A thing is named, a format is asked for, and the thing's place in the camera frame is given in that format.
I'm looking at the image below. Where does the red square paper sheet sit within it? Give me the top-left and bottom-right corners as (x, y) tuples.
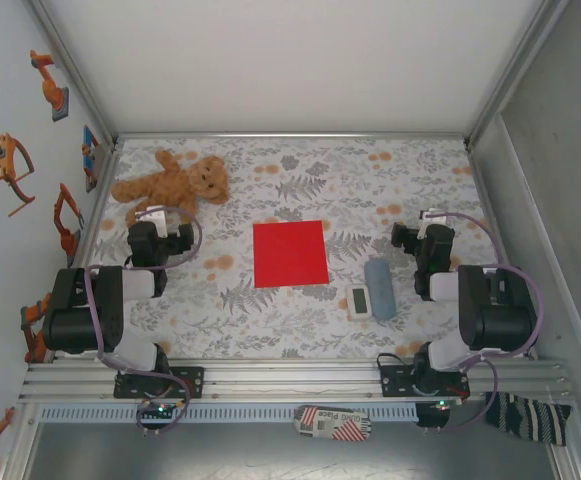
(252, 219), (331, 290)

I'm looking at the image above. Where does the brown teddy bear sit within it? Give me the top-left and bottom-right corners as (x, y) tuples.
(110, 148), (231, 232)

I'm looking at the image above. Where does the white digital timer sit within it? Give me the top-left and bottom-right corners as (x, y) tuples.
(345, 283), (373, 321)

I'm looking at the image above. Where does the floral patterned tablecloth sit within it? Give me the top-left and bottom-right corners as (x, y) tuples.
(64, 137), (529, 360)

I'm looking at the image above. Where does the thin aluminium crossbar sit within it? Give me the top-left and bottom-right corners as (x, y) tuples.
(114, 131), (470, 142)

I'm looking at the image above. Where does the wide aluminium mounting beam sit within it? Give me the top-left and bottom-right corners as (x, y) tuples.
(18, 357), (577, 403)

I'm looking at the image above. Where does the black white striped sock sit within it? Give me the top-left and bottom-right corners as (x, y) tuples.
(484, 391), (574, 447)

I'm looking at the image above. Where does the red striped printed packet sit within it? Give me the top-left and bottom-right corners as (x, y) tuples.
(293, 403), (373, 442)

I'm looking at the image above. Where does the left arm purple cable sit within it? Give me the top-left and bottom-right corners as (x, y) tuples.
(83, 205), (204, 437)

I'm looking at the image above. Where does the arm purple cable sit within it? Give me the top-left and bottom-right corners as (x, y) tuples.
(83, 205), (204, 437)
(422, 210), (542, 434)

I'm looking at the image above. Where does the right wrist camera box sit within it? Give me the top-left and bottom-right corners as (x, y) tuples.
(418, 209), (439, 239)

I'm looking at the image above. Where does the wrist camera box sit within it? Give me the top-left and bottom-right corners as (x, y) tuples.
(136, 204), (170, 237)
(418, 209), (439, 239)

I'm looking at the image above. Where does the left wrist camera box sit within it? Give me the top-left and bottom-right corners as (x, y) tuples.
(136, 204), (170, 237)

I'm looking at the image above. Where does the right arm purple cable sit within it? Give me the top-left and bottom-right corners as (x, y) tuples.
(422, 210), (542, 434)

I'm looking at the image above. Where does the aluminium side rail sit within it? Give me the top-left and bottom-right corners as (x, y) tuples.
(467, 142), (540, 361)
(67, 142), (124, 271)

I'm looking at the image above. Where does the blue orange machine wall sticker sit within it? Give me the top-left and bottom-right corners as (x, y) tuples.
(80, 124), (110, 194)

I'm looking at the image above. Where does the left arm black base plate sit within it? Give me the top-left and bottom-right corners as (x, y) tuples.
(113, 366), (206, 400)

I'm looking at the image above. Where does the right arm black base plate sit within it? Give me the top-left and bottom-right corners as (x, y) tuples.
(379, 364), (470, 399)

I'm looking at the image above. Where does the orange claw gripper wall sticker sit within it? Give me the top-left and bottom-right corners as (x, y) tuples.
(0, 132), (37, 218)

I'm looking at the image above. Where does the white slotted cable duct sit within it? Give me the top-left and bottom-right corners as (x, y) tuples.
(39, 403), (420, 422)

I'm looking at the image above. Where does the aluminium frame post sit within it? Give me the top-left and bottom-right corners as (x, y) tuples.
(463, 0), (571, 149)
(27, 0), (120, 146)

